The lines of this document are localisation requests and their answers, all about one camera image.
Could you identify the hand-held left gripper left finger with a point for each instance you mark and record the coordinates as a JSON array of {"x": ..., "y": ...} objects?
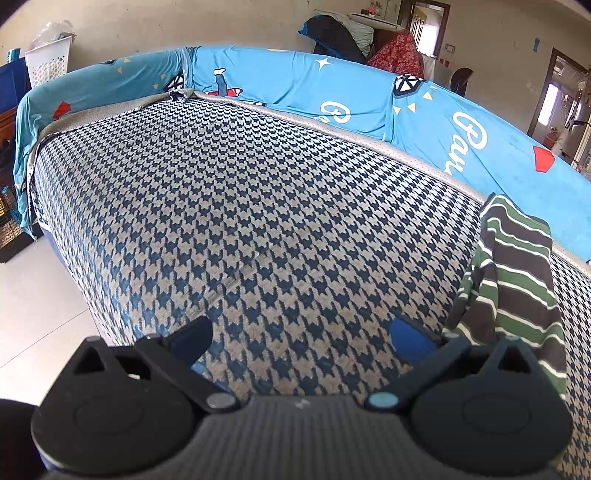
[{"x": 194, "y": 339}]

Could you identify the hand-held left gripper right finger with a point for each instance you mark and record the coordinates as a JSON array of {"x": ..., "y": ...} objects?
[{"x": 413, "y": 341}]

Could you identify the green brown striped t-shirt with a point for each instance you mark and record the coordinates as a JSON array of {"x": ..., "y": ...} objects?
[{"x": 517, "y": 286}]

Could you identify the light folded clothes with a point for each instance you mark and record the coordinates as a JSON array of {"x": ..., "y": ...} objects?
[{"x": 362, "y": 37}]

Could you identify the houndstooth sofa seat cover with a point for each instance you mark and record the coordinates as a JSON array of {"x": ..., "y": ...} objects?
[{"x": 231, "y": 207}]

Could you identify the person's black clothing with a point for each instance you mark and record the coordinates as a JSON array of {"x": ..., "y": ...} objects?
[{"x": 14, "y": 438}]

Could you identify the white refrigerator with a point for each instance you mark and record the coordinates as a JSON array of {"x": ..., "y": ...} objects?
[{"x": 577, "y": 138}]

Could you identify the dark chair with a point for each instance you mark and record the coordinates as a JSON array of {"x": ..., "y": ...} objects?
[{"x": 461, "y": 81}]

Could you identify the wooden cabinet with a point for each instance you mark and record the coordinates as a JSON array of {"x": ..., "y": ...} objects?
[{"x": 7, "y": 147}]

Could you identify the blue printed sofa cover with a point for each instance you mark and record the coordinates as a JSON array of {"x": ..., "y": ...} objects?
[{"x": 286, "y": 78}]

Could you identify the wooden doorway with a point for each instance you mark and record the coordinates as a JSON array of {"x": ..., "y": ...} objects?
[
  {"x": 406, "y": 23},
  {"x": 547, "y": 92}
]

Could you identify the red floral cloth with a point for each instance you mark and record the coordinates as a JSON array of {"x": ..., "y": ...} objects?
[{"x": 399, "y": 55}]

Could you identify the blue storage box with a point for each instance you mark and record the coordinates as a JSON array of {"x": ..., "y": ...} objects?
[{"x": 14, "y": 85}]

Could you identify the white laundry basket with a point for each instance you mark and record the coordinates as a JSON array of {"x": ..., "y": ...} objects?
[{"x": 46, "y": 64}]

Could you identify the white flat board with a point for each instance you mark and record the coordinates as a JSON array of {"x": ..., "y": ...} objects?
[{"x": 383, "y": 21}]

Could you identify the pink flower bouquet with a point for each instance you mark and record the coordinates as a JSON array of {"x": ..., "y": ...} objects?
[{"x": 374, "y": 9}]

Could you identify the clear plastic bag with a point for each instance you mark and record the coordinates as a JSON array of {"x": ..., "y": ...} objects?
[{"x": 48, "y": 34}]

